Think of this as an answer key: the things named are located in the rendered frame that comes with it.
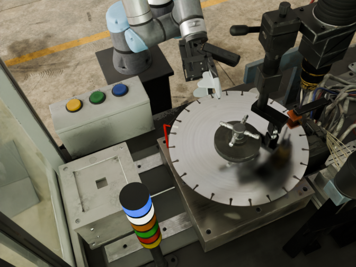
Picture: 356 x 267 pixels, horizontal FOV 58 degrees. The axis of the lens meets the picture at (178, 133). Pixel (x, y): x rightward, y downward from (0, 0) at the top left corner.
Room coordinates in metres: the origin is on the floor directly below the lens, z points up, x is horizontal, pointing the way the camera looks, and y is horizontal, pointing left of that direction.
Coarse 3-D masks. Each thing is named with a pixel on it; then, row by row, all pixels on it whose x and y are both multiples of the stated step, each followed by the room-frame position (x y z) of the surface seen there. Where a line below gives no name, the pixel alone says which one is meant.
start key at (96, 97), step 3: (93, 93) 0.68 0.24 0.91; (96, 93) 0.67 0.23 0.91; (99, 93) 0.67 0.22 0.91; (102, 93) 0.67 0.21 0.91; (90, 96) 0.66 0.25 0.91; (93, 96) 0.66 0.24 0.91; (96, 96) 0.66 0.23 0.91; (99, 96) 0.66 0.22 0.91; (102, 96) 0.66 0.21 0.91; (93, 99) 0.65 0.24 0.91; (96, 99) 0.65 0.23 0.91; (99, 99) 0.65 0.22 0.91; (102, 99) 0.65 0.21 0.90; (96, 102) 0.64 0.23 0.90
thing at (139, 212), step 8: (128, 184) 0.23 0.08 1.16; (136, 184) 0.23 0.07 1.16; (120, 192) 0.22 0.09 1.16; (128, 192) 0.22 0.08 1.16; (136, 192) 0.22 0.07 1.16; (144, 192) 0.21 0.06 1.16; (120, 200) 0.21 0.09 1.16; (128, 200) 0.20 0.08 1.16; (136, 200) 0.20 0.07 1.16; (144, 200) 0.20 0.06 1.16; (128, 208) 0.19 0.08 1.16; (136, 208) 0.19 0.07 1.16; (144, 208) 0.19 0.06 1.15; (136, 216) 0.19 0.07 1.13
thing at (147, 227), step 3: (153, 216) 0.20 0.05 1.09; (153, 219) 0.20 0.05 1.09; (150, 222) 0.20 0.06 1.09; (153, 222) 0.20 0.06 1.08; (132, 225) 0.20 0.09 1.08; (135, 225) 0.19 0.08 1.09; (141, 225) 0.19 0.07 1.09; (144, 225) 0.19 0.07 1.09; (147, 225) 0.19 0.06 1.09; (150, 225) 0.19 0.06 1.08; (153, 225) 0.20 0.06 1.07; (135, 228) 0.19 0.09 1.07; (138, 228) 0.19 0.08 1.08; (141, 228) 0.19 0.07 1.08; (144, 228) 0.19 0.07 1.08; (147, 228) 0.19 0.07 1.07; (150, 228) 0.19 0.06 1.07; (138, 231) 0.19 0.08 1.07; (141, 231) 0.19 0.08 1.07; (144, 231) 0.19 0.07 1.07
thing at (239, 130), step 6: (246, 114) 0.47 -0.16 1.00; (228, 126) 0.44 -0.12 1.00; (234, 126) 0.43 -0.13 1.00; (240, 126) 0.43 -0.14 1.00; (234, 132) 0.42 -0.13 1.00; (240, 132) 0.42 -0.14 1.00; (246, 132) 0.42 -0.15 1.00; (252, 132) 0.41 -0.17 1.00; (234, 138) 0.40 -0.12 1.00; (240, 138) 0.41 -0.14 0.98; (258, 138) 0.40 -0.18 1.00
